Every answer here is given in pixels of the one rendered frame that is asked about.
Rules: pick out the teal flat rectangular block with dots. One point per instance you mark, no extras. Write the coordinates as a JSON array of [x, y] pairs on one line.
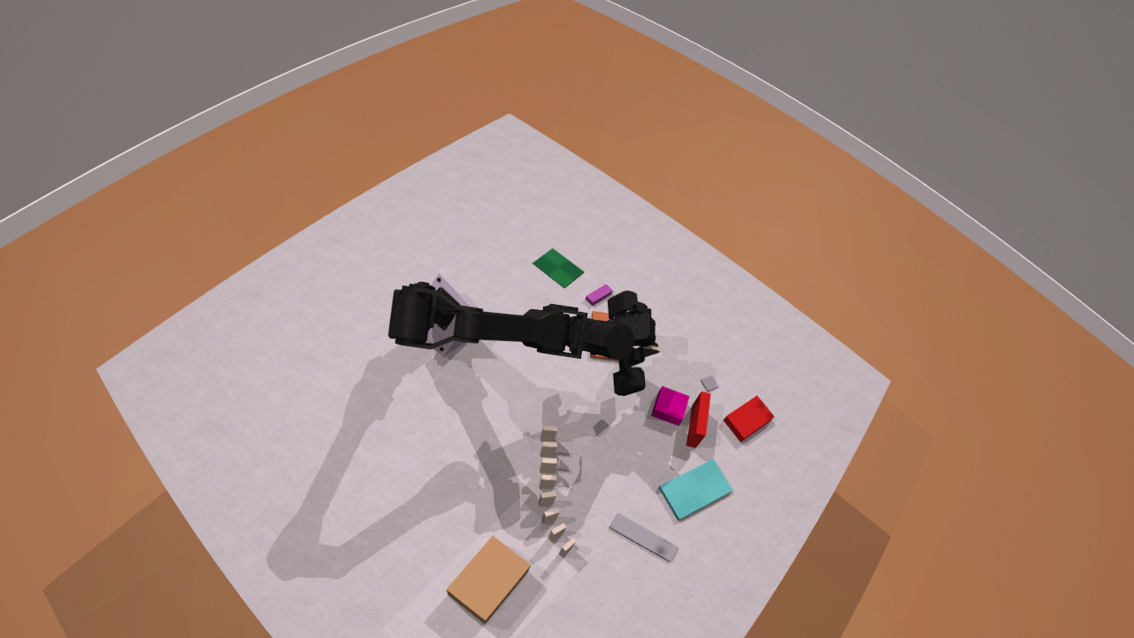
[[695, 489]]

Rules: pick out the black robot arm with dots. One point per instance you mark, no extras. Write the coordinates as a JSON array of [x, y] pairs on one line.
[[417, 307]]

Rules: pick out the purple rectangular block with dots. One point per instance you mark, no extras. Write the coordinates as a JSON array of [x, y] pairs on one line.
[[599, 294]]

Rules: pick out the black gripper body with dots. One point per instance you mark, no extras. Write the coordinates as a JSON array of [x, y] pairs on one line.
[[628, 380]]

